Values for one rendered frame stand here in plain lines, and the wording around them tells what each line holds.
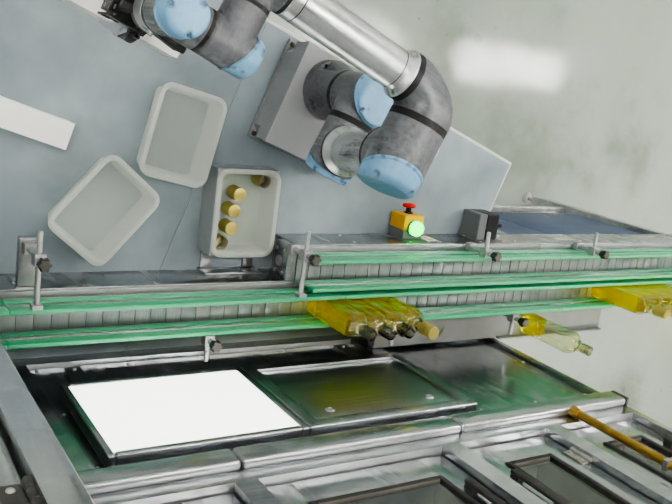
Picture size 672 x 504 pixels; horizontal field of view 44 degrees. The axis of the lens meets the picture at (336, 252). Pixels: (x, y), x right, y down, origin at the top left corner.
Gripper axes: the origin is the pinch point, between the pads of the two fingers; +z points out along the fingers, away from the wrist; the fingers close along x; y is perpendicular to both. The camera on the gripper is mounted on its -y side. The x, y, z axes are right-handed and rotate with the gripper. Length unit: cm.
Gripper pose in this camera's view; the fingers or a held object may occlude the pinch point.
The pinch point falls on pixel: (125, 13)
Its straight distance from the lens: 166.9
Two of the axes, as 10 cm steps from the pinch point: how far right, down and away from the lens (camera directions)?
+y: -7.4, -3.3, -5.9
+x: -4.2, 9.1, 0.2
